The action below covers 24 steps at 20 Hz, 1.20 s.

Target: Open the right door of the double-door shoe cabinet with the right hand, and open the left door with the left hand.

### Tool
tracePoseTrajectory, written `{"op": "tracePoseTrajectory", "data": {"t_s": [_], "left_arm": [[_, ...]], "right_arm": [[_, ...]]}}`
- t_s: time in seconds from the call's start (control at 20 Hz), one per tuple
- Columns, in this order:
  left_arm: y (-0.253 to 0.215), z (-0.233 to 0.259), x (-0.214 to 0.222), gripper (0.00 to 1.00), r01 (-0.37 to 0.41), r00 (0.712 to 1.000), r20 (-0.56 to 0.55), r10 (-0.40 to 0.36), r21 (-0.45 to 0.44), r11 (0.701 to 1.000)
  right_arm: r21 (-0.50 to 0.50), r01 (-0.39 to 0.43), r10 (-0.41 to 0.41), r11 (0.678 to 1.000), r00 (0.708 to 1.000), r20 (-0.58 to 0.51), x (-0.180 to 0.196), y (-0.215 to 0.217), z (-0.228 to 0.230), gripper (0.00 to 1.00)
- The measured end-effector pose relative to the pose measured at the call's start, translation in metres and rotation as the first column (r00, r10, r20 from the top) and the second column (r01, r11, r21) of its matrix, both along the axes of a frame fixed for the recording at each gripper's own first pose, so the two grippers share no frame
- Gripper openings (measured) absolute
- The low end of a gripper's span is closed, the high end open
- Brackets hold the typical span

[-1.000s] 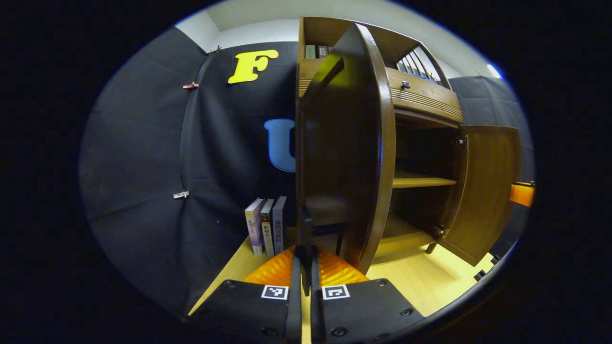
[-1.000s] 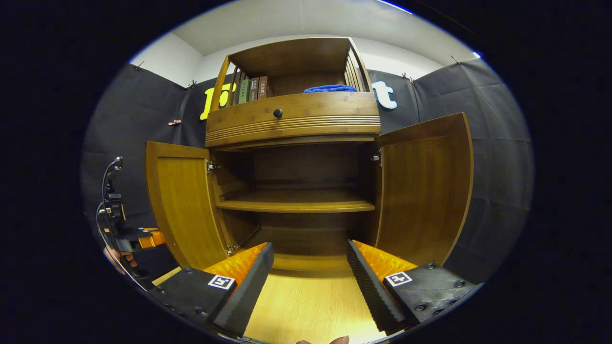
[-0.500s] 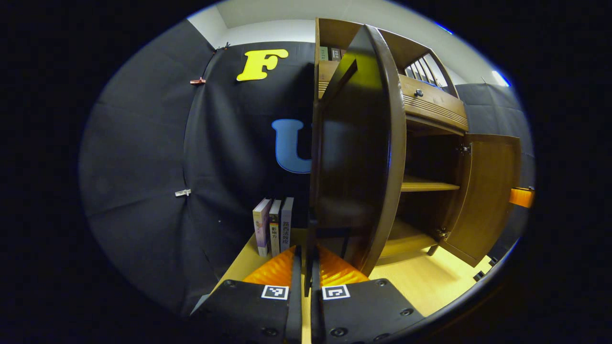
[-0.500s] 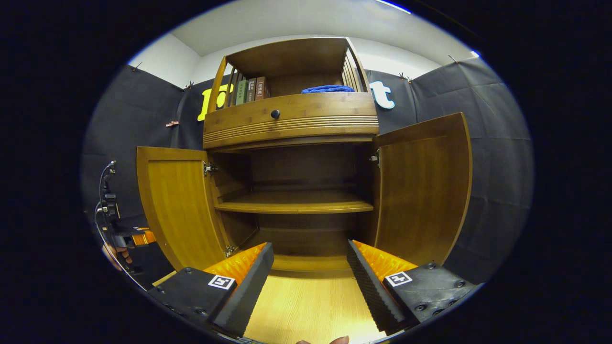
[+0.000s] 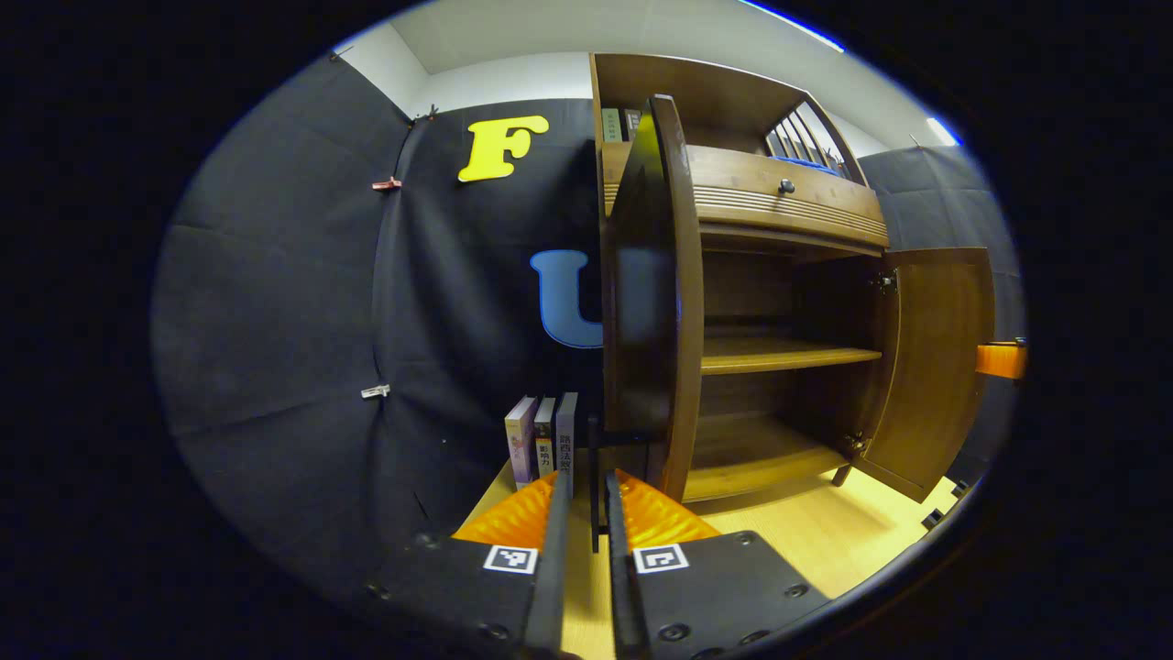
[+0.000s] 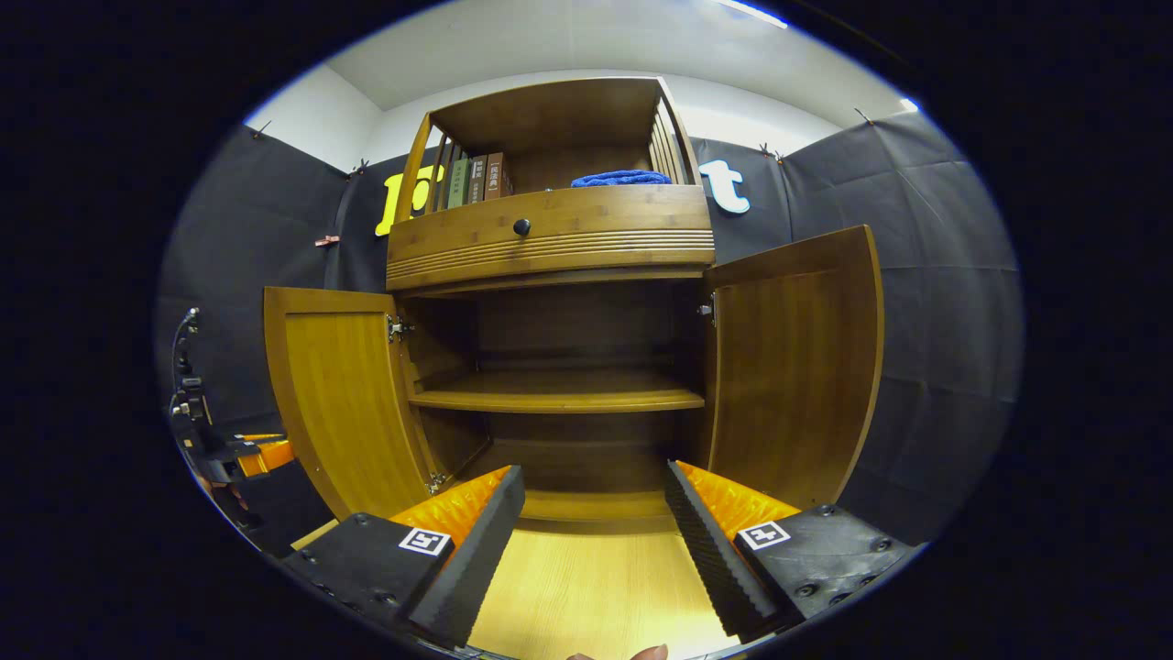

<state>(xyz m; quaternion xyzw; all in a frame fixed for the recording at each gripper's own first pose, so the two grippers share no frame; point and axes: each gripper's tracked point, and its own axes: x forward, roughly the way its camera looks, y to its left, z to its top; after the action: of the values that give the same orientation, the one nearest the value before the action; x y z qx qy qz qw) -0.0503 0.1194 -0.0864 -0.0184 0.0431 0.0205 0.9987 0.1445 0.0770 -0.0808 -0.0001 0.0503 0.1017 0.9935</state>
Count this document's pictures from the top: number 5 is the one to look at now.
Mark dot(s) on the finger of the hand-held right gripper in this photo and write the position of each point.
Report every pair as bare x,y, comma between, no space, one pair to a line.
1001,360

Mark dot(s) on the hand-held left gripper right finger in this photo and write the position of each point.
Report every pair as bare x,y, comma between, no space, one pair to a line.
621,587

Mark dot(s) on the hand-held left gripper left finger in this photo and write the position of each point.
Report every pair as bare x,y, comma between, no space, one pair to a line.
550,587

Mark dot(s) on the wooden shoe cabinet door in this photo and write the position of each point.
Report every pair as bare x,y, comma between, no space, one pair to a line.
651,321
935,367

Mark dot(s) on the wooden double-door shoe cabinet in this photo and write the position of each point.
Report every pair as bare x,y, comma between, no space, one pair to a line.
779,353

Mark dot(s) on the wooden ribbed cabinet drawer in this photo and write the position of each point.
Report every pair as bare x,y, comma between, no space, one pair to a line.
806,206

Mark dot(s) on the light grey book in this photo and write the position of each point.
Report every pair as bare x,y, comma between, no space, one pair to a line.
566,440

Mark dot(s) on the white and yellow book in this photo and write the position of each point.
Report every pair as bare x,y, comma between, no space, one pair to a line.
544,438

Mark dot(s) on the pale purple book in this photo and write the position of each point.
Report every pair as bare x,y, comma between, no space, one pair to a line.
520,440

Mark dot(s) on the small black block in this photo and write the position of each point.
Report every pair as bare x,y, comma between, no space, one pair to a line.
932,520

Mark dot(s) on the short ceiling light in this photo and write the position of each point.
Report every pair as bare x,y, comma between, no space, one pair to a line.
944,131

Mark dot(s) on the white clip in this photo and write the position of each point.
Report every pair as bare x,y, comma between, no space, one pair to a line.
375,391

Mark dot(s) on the blue cloth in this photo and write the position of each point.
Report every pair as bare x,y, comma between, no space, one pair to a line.
805,163

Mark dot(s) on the black backdrop cloth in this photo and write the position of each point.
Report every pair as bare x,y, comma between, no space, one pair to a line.
275,321

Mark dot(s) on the long ceiling light strip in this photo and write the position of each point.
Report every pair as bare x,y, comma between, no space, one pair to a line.
793,23

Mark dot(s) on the red clip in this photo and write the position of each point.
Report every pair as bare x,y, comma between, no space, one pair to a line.
387,184

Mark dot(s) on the dark grey book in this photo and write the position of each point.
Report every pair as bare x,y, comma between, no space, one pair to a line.
631,124

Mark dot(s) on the green book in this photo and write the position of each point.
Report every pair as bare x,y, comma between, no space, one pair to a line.
611,126

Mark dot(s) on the black clip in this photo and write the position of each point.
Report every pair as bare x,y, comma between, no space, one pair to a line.
341,54
426,113

